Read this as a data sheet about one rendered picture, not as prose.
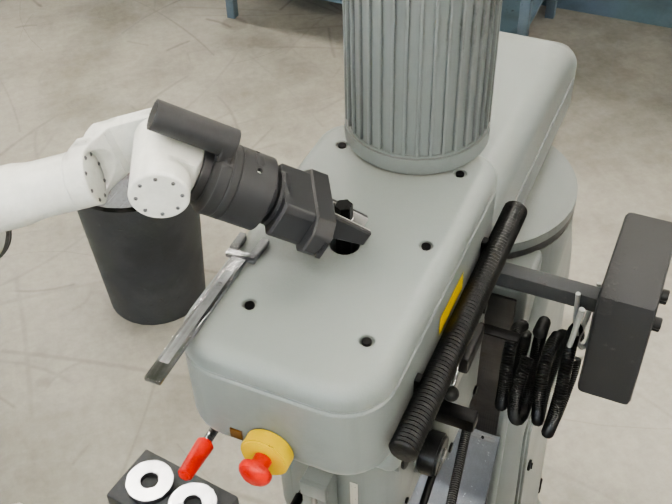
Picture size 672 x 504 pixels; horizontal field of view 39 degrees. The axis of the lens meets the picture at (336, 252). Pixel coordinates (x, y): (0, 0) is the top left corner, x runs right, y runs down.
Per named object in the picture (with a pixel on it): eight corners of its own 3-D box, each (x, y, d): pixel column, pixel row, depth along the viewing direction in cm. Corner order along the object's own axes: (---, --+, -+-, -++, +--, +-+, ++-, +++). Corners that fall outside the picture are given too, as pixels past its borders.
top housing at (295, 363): (375, 498, 107) (376, 411, 96) (177, 425, 115) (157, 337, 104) (497, 241, 138) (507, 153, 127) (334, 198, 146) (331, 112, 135)
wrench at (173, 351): (168, 389, 99) (167, 384, 98) (136, 378, 100) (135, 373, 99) (269, 243, 115) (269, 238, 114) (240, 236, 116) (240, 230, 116)
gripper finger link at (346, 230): (360, 244, 114) (315, 229, 111) (373, 226, 112) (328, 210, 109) (361, 253, 112) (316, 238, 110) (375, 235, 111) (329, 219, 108)
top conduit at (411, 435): (416, 467, 105) (417, 448, 102) (381, 454, 106) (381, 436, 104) (526, 221, 134) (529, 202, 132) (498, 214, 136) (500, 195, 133)
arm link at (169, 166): (212, 246, 104) (114, 215, 100) (214, 182, 112) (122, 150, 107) (257, 177, 98) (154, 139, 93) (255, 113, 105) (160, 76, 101)
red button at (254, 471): (268, 495, 106) (265, 475, 103) (236, 483, 107) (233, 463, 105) (281, 472, 108) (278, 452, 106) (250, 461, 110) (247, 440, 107)
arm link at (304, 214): (297, 210, 118) (209, 180, 113) (334, 154, 113) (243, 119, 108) (305, 280, 109) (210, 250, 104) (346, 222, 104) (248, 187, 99)
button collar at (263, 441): (288, 482, 109) (285, 452, 104) (242, 465, 110) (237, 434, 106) (295, 469, 110) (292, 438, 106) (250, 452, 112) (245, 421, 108)
